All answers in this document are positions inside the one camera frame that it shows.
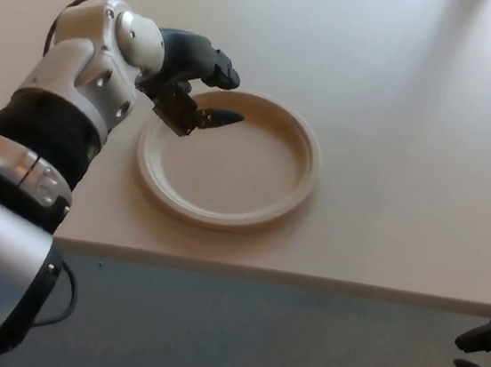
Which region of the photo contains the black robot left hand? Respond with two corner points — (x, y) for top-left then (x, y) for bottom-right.
(129, 23), (255, 147)

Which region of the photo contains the beige round paper plate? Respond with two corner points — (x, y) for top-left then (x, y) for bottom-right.
(127, 79), (332, 242)

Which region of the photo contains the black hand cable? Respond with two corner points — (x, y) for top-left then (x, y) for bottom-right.
(43, 0), (113, 63)

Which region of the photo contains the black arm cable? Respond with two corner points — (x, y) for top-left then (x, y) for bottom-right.
(29, 256), (84, 333)

